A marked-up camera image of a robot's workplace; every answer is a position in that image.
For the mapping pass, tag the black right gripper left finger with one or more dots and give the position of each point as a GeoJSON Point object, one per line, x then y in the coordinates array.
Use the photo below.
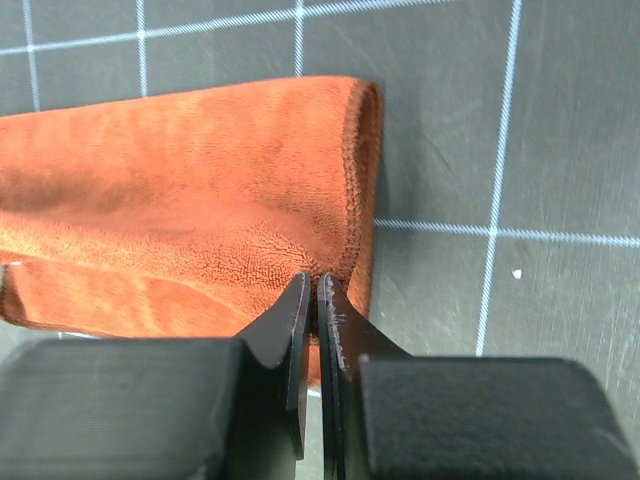
{"type": "Point", "coordinates": [178, 408]}

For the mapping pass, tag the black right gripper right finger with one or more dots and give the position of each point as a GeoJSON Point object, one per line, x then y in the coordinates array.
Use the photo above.
{"type": "Point", "coordinates": [388, 414]}

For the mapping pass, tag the brown towel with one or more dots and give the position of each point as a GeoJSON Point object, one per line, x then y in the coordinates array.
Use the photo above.
{"type": "Point", "coordinates": [187, 214]}

